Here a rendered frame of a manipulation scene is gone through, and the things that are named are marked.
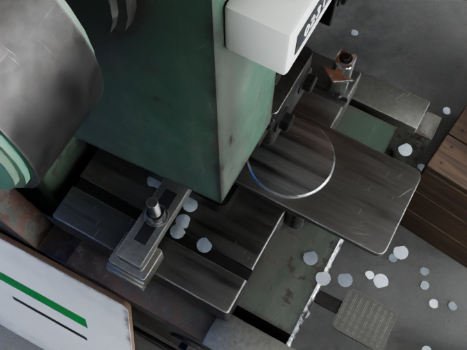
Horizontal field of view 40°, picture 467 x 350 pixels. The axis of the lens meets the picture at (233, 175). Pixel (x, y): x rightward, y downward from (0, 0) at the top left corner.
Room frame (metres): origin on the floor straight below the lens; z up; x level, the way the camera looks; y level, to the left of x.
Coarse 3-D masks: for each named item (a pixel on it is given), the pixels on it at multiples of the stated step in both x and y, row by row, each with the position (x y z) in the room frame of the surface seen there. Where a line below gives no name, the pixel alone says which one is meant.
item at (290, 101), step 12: (300, 60) 0.41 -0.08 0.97; (288, 72) 0.39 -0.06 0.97; (300, 72) 0.39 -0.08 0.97; (288, 84) 0.38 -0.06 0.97; (300, 84) 0.39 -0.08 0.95; (312, 84) 0.39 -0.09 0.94; (276, 96) 0.36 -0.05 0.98; (288, 96) 0.36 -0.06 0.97; (300, 96) 0.40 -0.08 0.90; (276, 108) 0.34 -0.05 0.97; (288, 108) 0.36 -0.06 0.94; (276, 120) 0.34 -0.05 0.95; (288, 120) 0.35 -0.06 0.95; (276, 132) 0.34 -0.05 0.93
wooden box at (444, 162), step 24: (456, 120) 0.71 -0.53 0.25; (456, 144) 0.60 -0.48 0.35; (432, 168) 0.54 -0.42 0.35; (456, 168) 0.54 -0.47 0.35; (432, 192) 0.52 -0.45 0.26; (456, 192) 0.50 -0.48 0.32; (408, 216) 0.53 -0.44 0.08; (432, 216) 0.50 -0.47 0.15; (456, 216) 0.48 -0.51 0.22; (432, 240) 0.48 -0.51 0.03; (456, 240) 0.46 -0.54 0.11
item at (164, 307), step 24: (0, 192) 0.34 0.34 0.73; (0, 216) 0.31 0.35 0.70; (24, 216) 0.33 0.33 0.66; (24, 240) 0.30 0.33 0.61; (48, 240) 0.31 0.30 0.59; (72, 240) 0.30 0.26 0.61; (72, 264) 0.26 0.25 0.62; (96, 264) 0.26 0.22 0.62; (120, 288) 0.22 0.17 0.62; (144, 312) 0.21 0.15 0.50; (168, 312) 0.18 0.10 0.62; (192, 312) 0.18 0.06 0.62; (144, 336) 0.23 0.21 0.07; (168, 336) 0.21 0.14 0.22; (192, 336) 0.15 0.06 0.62; (216, 336) 0.15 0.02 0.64; (240, 336) 0.15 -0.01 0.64; (264, 336) 0.15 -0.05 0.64
